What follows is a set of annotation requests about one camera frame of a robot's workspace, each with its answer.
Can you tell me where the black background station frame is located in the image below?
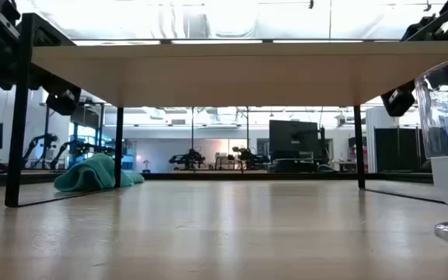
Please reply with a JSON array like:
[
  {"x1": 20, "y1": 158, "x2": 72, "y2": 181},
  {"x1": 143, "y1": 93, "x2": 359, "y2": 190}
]
[{"x1": 40, "y1": 100, "x2": 107, "y2": 169}]

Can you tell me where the black computer monitor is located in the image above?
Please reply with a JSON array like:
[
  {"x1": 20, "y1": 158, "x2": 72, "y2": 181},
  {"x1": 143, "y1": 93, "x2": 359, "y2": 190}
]
[{"x1": 268, "y1": 119, "x2": 320, "y2": 153}]

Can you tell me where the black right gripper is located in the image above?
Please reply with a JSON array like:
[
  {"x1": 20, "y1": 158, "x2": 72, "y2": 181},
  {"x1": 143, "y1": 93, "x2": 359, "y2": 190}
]
[{"x1": 380, "y1": 79, "x2": 418, "y2": 117}]

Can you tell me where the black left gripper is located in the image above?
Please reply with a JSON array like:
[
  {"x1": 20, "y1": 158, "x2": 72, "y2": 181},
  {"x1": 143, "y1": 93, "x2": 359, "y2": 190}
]
[{"x1": 44, "y1": 83, "x2": 82, "y2": 117}]

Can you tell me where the black room partition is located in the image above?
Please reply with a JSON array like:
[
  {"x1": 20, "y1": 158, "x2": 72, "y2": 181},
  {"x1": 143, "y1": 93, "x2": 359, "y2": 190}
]
[{"x1": 374, "y1": 127, "x2": 429, "y2": 173}]

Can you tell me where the wooden shelf with black frame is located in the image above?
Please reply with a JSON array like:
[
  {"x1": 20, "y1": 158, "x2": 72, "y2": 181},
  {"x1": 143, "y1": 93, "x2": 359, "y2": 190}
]
[{"x1": 5, "y1": 4, "x2": 448, "y2": 208}]

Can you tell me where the clear plastic pitcher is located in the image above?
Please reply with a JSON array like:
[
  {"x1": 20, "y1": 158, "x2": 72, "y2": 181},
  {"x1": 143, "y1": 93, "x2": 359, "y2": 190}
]
[{"x1": 414, "y1": 52, "x2": 448, "y2": 250}]

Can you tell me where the teal cloth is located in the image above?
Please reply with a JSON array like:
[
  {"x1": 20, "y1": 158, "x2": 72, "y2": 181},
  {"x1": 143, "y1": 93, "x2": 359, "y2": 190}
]
[{"x1": 54, "y1": 152, "x2": 145, "y2": 193}]

